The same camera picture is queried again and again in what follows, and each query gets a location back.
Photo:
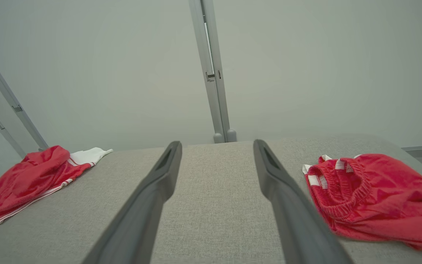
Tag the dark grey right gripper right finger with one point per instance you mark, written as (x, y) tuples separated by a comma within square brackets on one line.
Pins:
[(295, 220)]

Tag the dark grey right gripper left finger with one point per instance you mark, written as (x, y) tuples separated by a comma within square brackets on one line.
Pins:
[(141, 212)]

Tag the red Bulls 23 shorts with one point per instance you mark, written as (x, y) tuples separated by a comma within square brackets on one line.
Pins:
[(387, 198)]

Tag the red white-sleeved Bulls jersey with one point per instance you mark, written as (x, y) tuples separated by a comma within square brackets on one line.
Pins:
[(28, 183)]

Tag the grey aluminium door post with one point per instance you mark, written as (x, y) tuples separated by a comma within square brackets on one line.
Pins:
[(213, 73)]

